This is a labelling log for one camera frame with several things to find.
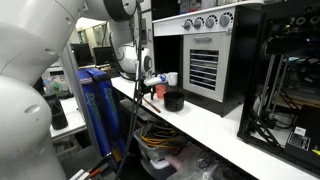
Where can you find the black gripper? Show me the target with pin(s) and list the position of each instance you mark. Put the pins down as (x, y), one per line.
(147, 87)

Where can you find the thin wooden stick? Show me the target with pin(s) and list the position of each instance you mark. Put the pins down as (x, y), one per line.
(151, 105)

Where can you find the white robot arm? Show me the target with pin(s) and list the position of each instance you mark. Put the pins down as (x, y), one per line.
(20, 116)

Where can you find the red plastic cup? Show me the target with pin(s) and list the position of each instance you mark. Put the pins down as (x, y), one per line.
(161, 91)

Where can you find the white mug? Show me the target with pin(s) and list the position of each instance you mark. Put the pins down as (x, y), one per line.
(172, 79)

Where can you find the blue bag with green print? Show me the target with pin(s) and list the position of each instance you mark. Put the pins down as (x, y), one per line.
(111, 100)

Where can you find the blue storage bin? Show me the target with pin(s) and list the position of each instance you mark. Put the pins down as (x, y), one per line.
(95, 116)

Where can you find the clear plastic storage bin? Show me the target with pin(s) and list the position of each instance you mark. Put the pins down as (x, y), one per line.
(150, 153)

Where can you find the black computer monitor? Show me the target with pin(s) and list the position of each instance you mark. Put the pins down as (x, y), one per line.
(81, 55)
(103, 56)

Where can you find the pink bag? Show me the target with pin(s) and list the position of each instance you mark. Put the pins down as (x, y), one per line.
(180, 156)

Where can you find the white toy kitchen stove unit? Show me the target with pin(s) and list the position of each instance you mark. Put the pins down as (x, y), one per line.
(173, 28)

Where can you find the white side table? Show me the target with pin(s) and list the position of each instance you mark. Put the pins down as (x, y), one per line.
(73, 116)

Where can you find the grey stove knob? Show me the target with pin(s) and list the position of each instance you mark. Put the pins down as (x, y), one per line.
(199, 22)
(226, 19)
(210, 21)
(187, 24)

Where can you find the clear plastic bag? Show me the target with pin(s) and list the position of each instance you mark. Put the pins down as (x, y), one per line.
(200, 166)

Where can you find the white oven door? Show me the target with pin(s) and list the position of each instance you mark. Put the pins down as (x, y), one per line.
(220, 43)

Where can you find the black cylindrical container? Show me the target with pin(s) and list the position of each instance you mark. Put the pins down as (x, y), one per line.
(57, 113)

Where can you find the black camera stand pole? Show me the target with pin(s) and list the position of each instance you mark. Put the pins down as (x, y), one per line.
(137, 83)

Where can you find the aluminium profile post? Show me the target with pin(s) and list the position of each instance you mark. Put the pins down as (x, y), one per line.
(75, 86)

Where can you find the black frame 3D printer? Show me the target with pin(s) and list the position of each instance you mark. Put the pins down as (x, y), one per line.
(250, 66)

